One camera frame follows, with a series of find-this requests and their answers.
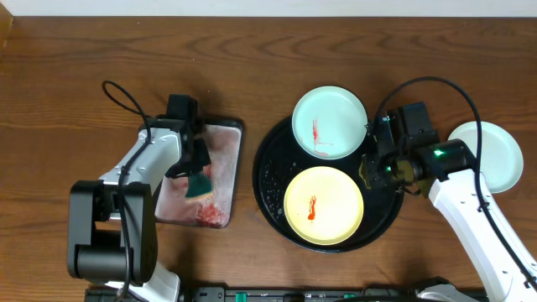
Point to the black rectangular soapy tray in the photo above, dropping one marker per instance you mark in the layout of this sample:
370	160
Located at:
223	140

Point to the yellow plate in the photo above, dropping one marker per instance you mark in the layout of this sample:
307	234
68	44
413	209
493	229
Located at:
323	205

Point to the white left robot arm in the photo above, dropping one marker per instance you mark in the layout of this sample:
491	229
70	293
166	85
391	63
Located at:
112	235

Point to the green yellow sponge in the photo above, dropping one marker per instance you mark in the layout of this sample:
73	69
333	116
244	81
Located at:
199	186

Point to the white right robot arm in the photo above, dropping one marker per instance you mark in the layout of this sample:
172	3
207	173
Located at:
500	258

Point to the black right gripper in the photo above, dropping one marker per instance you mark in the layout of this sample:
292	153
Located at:
368	173

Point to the mint green plate rear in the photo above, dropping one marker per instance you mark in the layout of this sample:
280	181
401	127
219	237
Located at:
329	122

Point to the round black tray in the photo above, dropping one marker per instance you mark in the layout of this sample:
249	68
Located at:
280	158

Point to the mint green plate front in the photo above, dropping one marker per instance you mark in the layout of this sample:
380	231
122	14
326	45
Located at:
502	161

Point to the mint green plate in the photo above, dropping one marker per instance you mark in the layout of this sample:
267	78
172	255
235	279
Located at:
502	161
329	122

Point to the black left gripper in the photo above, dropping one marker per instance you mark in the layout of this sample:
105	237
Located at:
195	155

